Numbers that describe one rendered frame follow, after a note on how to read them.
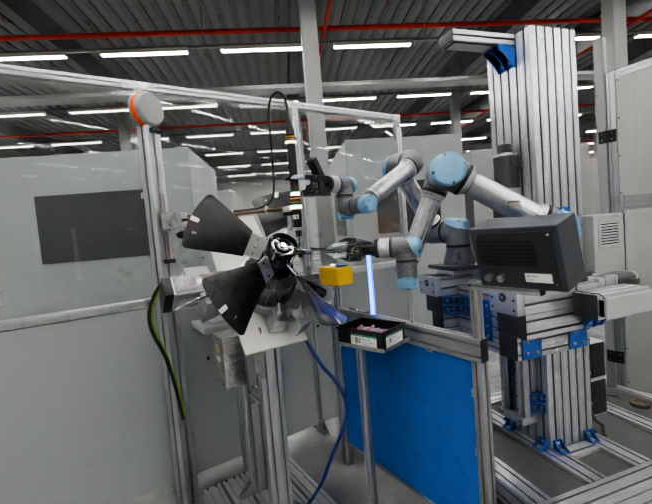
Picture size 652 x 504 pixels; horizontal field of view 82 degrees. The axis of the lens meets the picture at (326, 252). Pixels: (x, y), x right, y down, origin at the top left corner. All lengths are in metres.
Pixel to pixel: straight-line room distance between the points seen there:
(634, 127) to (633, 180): 0.28
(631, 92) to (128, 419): 3.05
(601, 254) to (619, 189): 0.72
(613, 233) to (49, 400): 2.56
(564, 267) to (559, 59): 1.11
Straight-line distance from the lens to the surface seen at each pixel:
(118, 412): 2.17
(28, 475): 2.25
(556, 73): 2.01
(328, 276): 1.93
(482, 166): 5.22
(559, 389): 2.03
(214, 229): 1.47
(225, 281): 1.27
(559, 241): 1.14
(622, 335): 2.77
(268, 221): 1.60
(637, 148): 2.65
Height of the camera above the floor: 1.26
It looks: 3 degrees down
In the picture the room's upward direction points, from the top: 5 degrees counter-clockwise
